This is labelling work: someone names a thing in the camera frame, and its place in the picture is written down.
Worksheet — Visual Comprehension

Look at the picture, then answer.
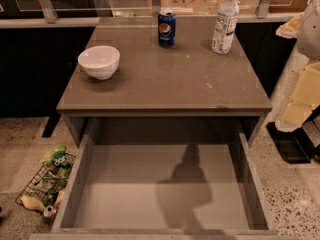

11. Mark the open grey top drawer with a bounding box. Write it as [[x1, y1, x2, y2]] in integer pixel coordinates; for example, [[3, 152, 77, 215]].
[[30, 117, 297, 240]]

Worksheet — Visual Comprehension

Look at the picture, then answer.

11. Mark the clear plastic water bottle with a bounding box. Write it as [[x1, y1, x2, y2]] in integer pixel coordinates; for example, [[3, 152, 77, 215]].
[[211, 0, 239, 54]]

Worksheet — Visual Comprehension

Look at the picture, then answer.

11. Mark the white ceramic bowl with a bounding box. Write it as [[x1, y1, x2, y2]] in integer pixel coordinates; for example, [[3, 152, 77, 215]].
[[78, 45, 120, 80]]

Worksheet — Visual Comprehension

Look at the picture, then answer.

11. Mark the grey cabinet with top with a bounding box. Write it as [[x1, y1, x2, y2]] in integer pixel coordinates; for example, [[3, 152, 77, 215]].
[[57, 16, 272, 142]]

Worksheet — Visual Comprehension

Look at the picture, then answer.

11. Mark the blue pepsi can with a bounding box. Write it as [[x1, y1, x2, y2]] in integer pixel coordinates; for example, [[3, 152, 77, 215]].
[[158, 9, 176, 48]]

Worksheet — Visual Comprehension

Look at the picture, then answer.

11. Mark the green snack bag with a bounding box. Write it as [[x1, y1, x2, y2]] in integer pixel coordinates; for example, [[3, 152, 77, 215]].
[[39, 145, 72, 178]]

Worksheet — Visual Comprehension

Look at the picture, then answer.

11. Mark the yellow snack packet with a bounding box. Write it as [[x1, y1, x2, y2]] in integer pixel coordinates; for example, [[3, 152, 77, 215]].
[[21, 195, 45, 212]]

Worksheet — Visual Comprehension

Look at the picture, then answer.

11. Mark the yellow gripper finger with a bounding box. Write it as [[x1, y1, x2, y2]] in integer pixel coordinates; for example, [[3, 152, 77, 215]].
[[275, 103, 312, 132]]

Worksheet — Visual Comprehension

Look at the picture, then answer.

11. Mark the silver can on floor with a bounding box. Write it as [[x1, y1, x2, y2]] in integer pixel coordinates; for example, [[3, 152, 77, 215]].
[[43, 206, 57, 218]]

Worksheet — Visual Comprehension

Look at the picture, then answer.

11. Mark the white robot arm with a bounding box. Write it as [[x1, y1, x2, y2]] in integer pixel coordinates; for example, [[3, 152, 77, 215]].
[[270, 0, 320, 132]]

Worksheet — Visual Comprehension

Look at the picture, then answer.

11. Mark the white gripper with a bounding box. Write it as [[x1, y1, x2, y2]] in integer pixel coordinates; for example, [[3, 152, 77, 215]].
[[291, 0, 320, 110]]

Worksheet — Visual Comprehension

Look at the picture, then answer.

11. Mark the black wire basket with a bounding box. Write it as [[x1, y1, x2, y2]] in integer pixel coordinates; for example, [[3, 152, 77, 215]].
[[15, 165, 70, 206]]

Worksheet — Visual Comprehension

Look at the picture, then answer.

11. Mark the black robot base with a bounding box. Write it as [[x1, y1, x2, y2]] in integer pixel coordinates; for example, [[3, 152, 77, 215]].
[[266, 122, 320, 164]]

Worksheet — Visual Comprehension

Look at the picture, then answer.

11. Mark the metal railing frame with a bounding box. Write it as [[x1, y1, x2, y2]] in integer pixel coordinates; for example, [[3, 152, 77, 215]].
[[0, 0, 297, 28]]

